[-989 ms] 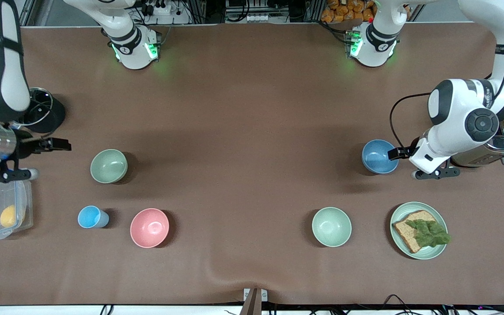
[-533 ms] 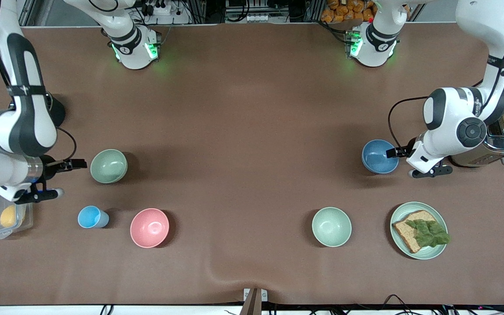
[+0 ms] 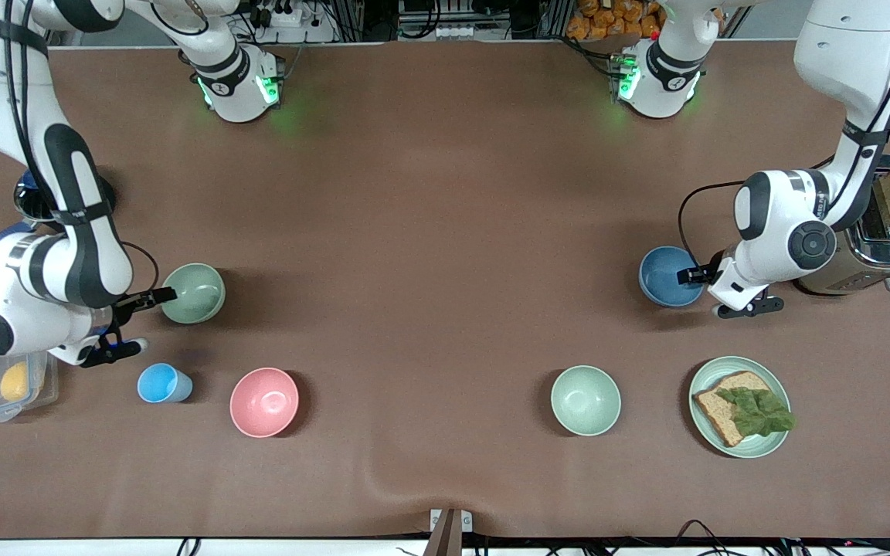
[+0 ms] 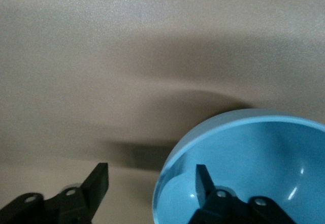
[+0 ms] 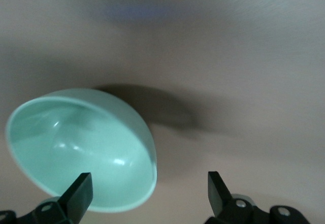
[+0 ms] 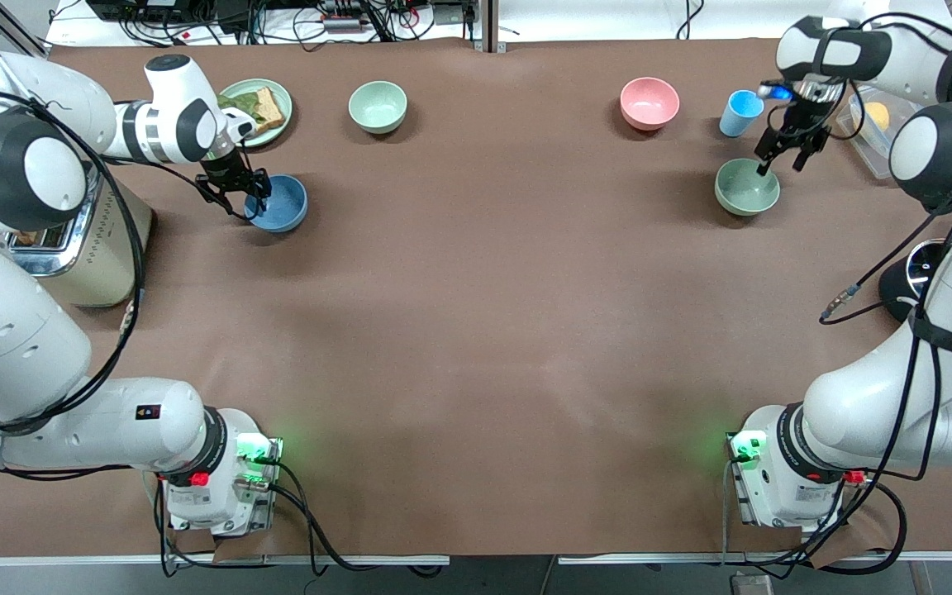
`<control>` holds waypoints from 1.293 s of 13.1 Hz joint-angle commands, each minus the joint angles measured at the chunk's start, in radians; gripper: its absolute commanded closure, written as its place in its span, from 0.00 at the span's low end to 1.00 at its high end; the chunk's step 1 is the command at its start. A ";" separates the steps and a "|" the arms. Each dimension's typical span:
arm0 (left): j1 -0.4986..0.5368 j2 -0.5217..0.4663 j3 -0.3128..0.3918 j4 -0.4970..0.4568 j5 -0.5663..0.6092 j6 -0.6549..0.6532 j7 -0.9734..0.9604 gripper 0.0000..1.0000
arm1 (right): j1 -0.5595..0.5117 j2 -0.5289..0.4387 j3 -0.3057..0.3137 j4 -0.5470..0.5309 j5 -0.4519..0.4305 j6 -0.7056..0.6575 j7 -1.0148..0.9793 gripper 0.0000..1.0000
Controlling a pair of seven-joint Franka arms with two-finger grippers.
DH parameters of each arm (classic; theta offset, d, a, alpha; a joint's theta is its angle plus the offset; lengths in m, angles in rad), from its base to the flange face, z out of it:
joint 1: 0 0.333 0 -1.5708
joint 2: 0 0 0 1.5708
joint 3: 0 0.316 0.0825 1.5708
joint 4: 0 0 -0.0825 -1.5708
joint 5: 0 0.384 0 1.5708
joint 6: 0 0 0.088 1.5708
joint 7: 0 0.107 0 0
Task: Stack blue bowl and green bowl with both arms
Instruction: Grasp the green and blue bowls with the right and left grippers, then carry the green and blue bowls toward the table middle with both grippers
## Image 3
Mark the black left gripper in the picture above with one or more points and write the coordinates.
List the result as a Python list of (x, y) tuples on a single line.
[(708, 272)]

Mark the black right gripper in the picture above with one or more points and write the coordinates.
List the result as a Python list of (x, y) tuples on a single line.
[(130, 303)]

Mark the blue bowl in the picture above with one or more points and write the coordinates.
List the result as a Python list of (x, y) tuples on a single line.
[(665, 278)]

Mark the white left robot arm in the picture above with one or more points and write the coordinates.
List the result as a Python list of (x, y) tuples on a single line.
[(781, 216)]

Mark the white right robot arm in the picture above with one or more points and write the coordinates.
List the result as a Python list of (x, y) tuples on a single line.
[(97, 262)]

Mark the pink bowl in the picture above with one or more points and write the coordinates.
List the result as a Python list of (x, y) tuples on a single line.
[(263, 401)]

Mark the light mint green bowl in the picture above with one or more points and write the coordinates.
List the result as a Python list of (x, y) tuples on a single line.
[(585, 400)]

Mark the blue plastic cup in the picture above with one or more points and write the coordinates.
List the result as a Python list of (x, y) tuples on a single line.
[(159, 384)]

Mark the brown bread slice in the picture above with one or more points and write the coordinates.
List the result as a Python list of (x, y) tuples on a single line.
[(715, 409)]

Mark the silver toaster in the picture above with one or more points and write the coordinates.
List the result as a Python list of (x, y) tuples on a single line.
[(839, 274)]

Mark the green lettuce leaf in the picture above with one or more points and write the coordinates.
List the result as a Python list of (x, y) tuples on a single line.
[(758, 413)]

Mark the glass lid blue knob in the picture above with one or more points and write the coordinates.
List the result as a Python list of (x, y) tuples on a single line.
[(28, 202)]

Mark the yellow lemon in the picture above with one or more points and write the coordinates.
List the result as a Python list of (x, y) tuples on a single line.
[(14, 382)]

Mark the green plate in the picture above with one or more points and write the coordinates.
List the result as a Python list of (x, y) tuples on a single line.
[(762, 446)]

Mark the bag of orange snacks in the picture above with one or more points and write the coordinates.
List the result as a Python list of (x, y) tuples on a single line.
[(607, 19)]

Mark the white power strip with plugs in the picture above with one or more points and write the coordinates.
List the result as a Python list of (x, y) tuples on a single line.
[(290, 19)]

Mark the wooden post metal bracket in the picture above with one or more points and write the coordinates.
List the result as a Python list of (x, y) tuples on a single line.
[(449, 533)]

